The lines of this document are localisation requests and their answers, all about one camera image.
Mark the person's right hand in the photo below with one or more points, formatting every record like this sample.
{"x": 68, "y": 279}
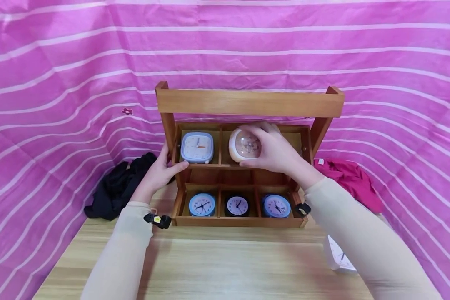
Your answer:
{"x": 281, "y": 156}

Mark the person's left hand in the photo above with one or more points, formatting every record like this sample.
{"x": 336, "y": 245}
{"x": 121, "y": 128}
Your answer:
{"x": 155, "y": 177}

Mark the person's right thumb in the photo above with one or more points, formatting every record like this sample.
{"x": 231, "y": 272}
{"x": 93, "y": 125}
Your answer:
{"x": 250, "y": 163}

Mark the person's left thumb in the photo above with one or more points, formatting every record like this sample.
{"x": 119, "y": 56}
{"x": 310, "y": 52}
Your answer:
{"x": 179, "y": 168}

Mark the person's right fingers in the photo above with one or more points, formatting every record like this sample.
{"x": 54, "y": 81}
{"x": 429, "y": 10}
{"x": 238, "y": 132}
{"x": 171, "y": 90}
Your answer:
{"x": 264, "y": 130}

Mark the person's left fingers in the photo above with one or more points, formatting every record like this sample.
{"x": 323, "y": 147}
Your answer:
{"x": 164, "y": 153}

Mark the cream round alarm clock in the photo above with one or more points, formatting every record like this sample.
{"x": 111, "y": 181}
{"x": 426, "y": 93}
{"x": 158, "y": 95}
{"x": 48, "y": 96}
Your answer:
{"x": 243, "y": 146}

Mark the wooden two-tier shelf rack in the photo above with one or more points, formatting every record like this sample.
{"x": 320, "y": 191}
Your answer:
{"x": 247, "y": 103}

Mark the blue square alarm clock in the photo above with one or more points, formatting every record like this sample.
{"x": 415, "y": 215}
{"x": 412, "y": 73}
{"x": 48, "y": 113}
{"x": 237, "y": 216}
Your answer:
{"x": 197, "y": 146}

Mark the blue round alarm clock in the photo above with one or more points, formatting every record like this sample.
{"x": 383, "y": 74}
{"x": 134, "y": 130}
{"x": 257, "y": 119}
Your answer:
{"x": 202, "y": 204}
{"x": 276, "y": 206}

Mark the black round alarm clock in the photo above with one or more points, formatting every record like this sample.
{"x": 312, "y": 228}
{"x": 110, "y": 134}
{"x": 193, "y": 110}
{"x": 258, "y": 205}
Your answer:
{"x": 237, "y": 206}

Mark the black wrist band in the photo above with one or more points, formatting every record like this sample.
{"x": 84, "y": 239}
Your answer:
{"x": 159, "y": 220}
{"x": 303, "y": 209}

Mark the black cloth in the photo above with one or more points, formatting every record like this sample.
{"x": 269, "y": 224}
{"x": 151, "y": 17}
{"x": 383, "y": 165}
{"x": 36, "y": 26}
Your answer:
{"x": 116, "y": 187}

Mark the magenta cloth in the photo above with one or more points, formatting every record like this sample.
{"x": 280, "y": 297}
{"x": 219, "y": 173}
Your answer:
{"x": 350, "y": 179}

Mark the white alarm clock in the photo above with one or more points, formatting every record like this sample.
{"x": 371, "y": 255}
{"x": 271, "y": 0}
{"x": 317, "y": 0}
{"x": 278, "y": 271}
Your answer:
{"x": 337, "y": 256}

